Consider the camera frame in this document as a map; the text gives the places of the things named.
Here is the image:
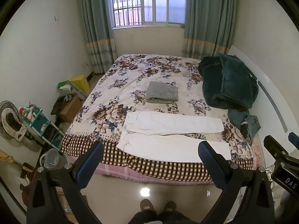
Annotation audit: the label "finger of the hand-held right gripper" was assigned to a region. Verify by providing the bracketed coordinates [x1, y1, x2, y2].
[263, 135, 289, 162]
[288, 132, 299, 146]

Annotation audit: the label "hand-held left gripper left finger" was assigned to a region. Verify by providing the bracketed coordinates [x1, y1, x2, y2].
[26, 141, 104, 224]

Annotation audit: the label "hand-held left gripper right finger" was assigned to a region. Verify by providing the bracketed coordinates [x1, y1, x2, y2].
[198, 141, 275, 224]

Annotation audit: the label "white pants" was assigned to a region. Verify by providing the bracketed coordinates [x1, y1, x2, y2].
[116, 111, 231, 163]

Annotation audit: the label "clear plastic pitcher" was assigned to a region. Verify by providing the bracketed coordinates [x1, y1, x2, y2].
[39, 148, 63, 170]

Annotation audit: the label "blue denim jeans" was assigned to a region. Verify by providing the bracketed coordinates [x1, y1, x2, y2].
[228, 108, 261, 143]

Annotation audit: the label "white headboard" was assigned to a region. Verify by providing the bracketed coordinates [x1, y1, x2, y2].
[228, 45, 297, 168]

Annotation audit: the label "person's right shoe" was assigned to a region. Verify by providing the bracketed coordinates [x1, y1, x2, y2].
[163, 201, 177, 213]

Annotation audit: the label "person's shoe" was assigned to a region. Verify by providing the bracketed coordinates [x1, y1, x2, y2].
[140, 199, 156, 213]
[163, 201, 177, 213]

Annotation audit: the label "brown cardboard box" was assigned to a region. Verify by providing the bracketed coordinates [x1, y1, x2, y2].
[59, 97, 83, 124]

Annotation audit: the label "teal storage cart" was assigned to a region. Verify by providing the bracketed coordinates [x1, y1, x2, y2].
[23, 102, 65, 151]

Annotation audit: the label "person's left shoe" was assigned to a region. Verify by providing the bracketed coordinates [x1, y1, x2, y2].
[140, 199, 156, 213]

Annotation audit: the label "dark green blanket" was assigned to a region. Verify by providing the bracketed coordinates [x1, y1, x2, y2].
[198, 53, 259, 110]

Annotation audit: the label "yellow broom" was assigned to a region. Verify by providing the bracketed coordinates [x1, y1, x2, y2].
[0, 149, 24, 167]

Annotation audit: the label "folded grey towel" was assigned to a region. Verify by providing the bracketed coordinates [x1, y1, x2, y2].
[146, 81, 179, 103]

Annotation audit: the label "yellow box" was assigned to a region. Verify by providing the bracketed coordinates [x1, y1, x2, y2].
[70, 75, 91, 96]

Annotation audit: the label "standing fan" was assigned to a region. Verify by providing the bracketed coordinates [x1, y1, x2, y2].
[0, 100, 41, 153]

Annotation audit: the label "bed with floral sheet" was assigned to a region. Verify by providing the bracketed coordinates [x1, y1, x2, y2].
[61, 54, 262, 185]

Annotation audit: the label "teal striped curtain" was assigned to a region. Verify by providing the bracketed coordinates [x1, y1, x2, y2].
[182, 0, 238, 60]
[78, 0, 118, 74]

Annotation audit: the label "window with metal bars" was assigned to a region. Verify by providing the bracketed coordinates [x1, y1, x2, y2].
[112, 0, 187, 28]

